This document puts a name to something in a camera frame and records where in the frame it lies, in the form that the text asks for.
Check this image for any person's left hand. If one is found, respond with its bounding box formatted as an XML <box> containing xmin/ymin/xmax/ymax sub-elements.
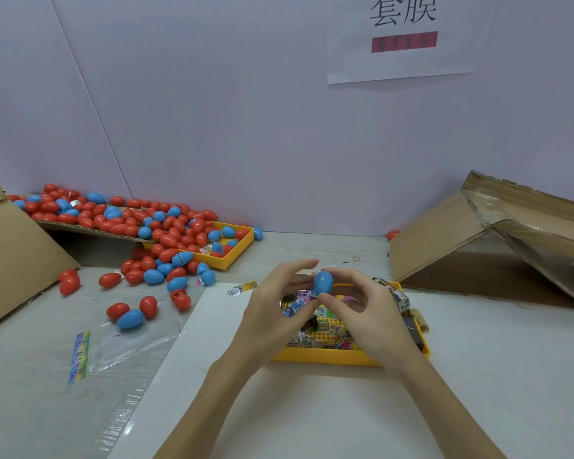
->
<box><xmin>228</xmin><ymin>259</ymin><xmax>323</xmax><ymax>374</ymax></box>

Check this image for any person's right hand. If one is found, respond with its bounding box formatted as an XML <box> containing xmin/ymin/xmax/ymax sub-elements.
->
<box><xmin>318</xmin><ymin>267</ymin><xmax>427</xmax><ymax>374</ymax></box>

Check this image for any single blue plastic egg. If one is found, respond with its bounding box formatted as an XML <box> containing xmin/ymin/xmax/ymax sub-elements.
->
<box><xmin>312</xmin><ymin>270</ymin><xmax>335</xmax><ymax>296</ymax></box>

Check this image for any pile of plastic eggs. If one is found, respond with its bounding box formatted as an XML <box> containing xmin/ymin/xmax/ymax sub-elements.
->
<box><xmin>8</xmin><ymin>183</ymin><xmax>265</xmax><ymax>333</ymax></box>

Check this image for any person's left forearm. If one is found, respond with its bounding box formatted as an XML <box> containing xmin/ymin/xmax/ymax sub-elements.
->
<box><xmin>153</xmin><ymin>353</ymin><xmax>269</xmax><ymax>459</ymax></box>

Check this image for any yellow plastic tray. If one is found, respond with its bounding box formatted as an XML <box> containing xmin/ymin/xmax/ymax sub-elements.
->
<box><xmin>270</xmin><ymin>282</ymin><xmax>432</xmax><ymax>367</ymax></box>

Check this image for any yellow tray under eggs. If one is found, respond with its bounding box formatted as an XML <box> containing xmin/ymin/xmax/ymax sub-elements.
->
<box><xmin>153</xmin><ymin>221</ymin><xmax>256</xmax><ymax>272</ymax></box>

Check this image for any torn flattened cardboard box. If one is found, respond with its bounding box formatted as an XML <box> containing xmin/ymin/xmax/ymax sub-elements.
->
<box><xmin>387</xmin><ymin>170</ymin><xmax>574</xmax><ymax>312</ymax></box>

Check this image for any clear bag with coloured label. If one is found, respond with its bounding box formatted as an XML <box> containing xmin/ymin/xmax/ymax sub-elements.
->
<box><xmin>69</xmin><ymin>315</ymin><xmax>178</xmax><ymax>385</ymax></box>

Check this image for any brown cardboard sheet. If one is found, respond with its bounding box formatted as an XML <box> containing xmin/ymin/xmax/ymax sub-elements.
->
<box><xmin>36</xmin><ymin>221</ymin><xmax>145</xmax><ymax>243</ymax></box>

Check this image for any tall brown cardboard box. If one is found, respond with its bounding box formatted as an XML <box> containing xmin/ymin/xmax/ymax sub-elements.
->
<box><xmin>0</xmin><ymin>167</ymin><xmax>80</xmax><ymax>333</ymax></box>

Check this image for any white paper sign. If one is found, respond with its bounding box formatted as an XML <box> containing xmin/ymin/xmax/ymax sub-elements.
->
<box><xmin>326</xmin><ymin>0</ymin><xmax>503</xmax><ymax>86</ymax></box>

